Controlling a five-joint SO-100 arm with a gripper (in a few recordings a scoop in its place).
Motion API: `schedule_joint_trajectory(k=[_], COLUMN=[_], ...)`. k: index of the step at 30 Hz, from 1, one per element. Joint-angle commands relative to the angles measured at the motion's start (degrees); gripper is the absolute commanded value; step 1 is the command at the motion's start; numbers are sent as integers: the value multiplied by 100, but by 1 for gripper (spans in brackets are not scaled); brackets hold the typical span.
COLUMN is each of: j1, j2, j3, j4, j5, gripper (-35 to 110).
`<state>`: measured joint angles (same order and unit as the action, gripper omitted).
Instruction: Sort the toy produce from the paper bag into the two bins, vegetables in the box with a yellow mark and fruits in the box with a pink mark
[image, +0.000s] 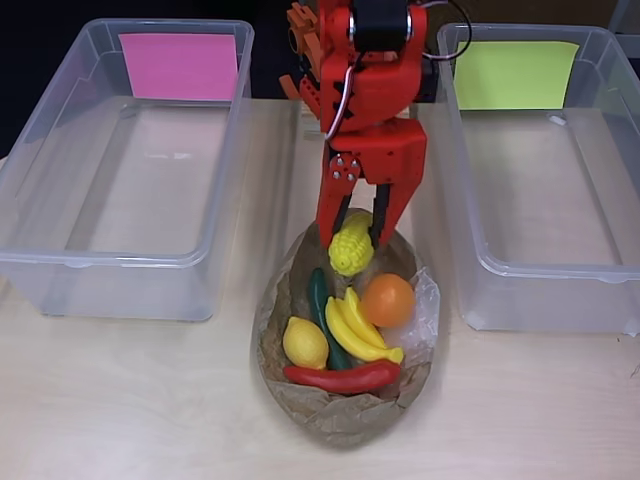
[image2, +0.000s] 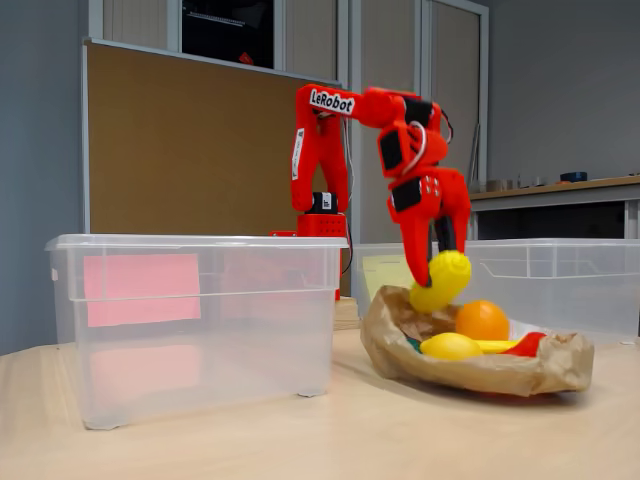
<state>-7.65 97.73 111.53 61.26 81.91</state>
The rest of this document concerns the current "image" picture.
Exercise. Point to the green toy cucumber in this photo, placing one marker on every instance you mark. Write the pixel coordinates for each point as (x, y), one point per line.
(317, 295)

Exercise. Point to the orange printed robot arm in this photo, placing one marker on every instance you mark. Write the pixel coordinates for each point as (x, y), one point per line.
(310, 47)

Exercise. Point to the yellow toy banana bunch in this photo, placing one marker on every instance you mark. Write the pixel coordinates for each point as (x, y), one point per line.
(350, 330)

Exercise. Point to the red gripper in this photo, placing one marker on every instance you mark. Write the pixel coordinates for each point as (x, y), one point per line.
(395, 159)

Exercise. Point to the brown paper bowl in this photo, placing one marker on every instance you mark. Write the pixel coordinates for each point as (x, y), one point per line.
(340, 415)

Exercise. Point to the yellow paper note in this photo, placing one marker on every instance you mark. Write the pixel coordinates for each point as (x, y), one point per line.
(515, 75)

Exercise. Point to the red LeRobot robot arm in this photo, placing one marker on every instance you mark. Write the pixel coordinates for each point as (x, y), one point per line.
(380, 85)

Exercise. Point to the clear plastic bin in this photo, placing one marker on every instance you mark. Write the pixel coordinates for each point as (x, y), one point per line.
(540, 200)
(150, 200)

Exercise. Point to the yellow toy corn cob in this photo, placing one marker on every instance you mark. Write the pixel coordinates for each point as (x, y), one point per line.
(350, 250)

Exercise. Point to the toy orange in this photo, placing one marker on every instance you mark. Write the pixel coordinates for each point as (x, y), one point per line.
(387, 300)

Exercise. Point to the pink paper note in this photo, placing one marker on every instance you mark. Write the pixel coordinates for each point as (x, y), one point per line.
(180, 67)

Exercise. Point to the red toy chili pepper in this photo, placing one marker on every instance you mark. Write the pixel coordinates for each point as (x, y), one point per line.
(345, 378)

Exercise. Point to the yellow toy lemon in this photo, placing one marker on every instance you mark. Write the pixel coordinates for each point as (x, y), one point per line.
(305, 345)

